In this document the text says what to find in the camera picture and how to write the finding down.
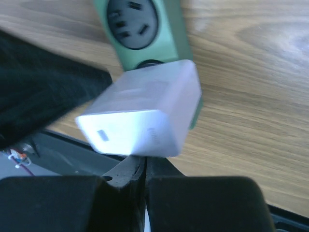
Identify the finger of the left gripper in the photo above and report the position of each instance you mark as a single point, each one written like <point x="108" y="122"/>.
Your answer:
<point x="38" y="87"/>

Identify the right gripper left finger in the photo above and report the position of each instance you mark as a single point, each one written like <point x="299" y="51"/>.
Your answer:
<point x="109" y="203"/>

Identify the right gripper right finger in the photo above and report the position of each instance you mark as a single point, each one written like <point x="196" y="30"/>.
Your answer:
<point x="178" y="203"/>

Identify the white charger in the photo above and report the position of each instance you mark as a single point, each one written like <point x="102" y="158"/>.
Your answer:
<point x="146" y="112"/>

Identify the green power strip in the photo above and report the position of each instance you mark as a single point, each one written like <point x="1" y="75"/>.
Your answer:
<point x="145" y="32"/>

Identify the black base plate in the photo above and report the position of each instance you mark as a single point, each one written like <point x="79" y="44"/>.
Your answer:
<point x="69" y="157"/>

